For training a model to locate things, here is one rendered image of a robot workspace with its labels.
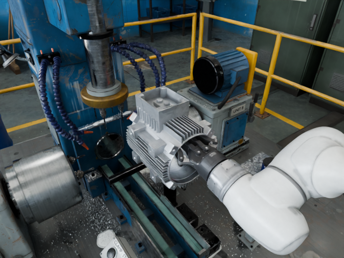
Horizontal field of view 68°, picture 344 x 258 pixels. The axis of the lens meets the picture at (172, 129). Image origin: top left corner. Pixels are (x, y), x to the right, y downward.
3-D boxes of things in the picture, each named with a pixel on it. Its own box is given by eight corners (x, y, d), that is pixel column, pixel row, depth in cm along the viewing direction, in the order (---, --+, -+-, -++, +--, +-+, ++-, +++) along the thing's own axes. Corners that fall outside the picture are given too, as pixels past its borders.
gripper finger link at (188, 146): (200, 163, 65) (196, 165, 64) (173, 137, 72) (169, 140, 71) (202, 151, 63) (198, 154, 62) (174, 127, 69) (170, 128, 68)
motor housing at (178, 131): (128, 161, 83) (122, 109, 72) (175, 140, 92) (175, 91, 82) (164, 200, 69) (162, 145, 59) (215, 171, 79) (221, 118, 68)
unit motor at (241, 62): (186, 125, 148) (189, 53, 124) (226, 108, 164) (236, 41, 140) (218, 148, 131) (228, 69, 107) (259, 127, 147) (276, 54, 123)
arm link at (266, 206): (222, 212, 60) (262, 175, 63) (277, 270, 51) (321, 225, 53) (216, 196, 52) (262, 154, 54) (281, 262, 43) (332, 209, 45)
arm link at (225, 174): (227, 185, 52) (207, 166, 56) (218, 210, 58) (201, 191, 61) (256, 166, 56) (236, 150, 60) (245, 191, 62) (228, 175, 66)
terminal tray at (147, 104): (135, 116, 76) (133, 94, 72) (165, 106, 82) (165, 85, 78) (158, 135, 68) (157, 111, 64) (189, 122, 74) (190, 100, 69)
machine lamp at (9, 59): (2, 69, 101) (-11, 36, 93) (33, 63, 106) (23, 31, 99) (11, 85, 89) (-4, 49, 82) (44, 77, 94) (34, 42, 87)
